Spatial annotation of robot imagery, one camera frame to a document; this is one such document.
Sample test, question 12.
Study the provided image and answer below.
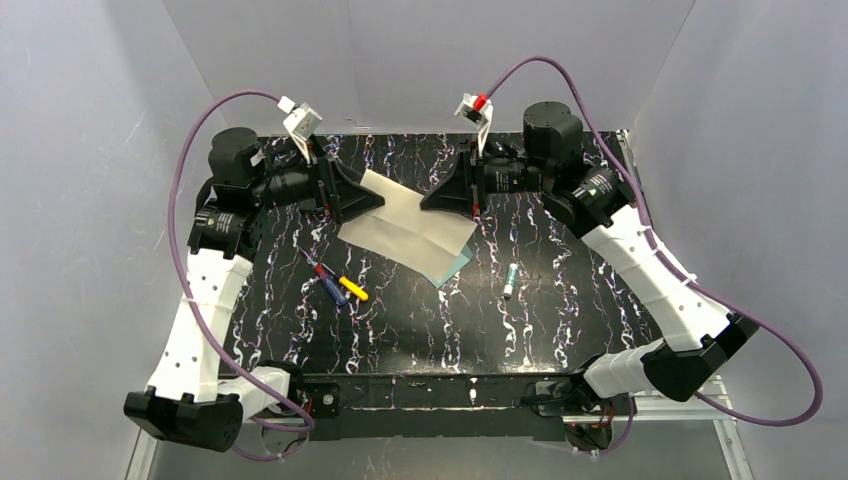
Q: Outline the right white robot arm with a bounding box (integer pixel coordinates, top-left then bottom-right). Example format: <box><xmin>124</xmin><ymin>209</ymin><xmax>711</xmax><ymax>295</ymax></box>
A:
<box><xmin>420</xmin><ymin>96</ymin><xmax>757</xmax><ymax>405</ymax></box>

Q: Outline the aluminium frame rail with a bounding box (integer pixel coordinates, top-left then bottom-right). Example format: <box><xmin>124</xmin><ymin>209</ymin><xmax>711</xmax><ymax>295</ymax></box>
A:
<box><xmin>563</xmin><ymin>374</ymin><xmax>737</xmax><ymax>423</ymax></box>

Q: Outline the green white marker pen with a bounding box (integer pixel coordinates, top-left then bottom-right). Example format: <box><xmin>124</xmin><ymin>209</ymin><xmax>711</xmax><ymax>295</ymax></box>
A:
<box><xmin>502</xmin><ymin>263</ymin><xmax>520</xmax><ymax>299</ymax></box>

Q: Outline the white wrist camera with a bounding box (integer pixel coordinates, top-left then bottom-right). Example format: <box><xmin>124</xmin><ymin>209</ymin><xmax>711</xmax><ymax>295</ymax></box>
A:
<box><xmin>277</xmin><ymin>96</ymin><xmax>323</xmax><ymax>165</ymax></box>
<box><xmin>454</xmin><ymin>93</ymin><xmax>493</xmax><ymax>157</ymax></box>

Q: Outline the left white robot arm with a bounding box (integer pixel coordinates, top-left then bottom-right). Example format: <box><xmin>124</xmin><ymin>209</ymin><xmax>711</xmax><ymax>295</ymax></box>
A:
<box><xmin>124</xmin><ymin>127</ymin><xmax>385</xmax><ymax>452</ymax></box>

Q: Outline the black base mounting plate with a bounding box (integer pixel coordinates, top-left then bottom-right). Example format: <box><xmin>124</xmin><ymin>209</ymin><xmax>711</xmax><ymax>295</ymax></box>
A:
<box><xmin>296</xmin><ymin>374</ymin><xmax>635</xmax><ymax>448</ymax></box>

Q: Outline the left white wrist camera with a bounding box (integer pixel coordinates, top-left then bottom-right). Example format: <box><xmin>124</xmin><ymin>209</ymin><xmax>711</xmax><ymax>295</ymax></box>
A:
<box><xmin>277</xmin><ymin>96</ymin><xmax>323</xmax><ymax>165</ymax></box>

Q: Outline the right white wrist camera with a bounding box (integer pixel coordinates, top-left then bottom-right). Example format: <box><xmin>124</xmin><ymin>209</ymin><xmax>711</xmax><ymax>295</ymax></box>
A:
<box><xmin>454</xmin><ymin>93</ymin><xmax>493</xmax><ymax>157</ymax></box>

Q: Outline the yellow handled screwdriver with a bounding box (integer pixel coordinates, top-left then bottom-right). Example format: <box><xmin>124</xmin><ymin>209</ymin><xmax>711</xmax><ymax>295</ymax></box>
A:
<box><xmin>338</xmin><ymin>276</ymin><xmax>369</xmax><ymax>302</ymax></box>

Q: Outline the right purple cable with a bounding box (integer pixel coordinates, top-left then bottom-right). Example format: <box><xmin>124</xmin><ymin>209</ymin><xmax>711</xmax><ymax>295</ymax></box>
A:
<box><xmin>486</xmin><ymin>55</ymin><xmax>825</xmax><ymax>456</ymax></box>

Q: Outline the beige paper letter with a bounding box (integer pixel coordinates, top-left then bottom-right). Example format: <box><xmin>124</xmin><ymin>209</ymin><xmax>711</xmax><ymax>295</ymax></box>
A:
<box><xmin>338</xmin><ymin>170</ymin><xmax>477</xmax><ymax>278</ymax></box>

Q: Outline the teal paper envelope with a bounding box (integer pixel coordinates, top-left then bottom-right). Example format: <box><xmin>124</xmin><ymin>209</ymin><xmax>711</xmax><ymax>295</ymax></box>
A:
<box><xmin>424</xmin><ymin>245</ymin><xmax>472</xmax><ymax>288</ymax></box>

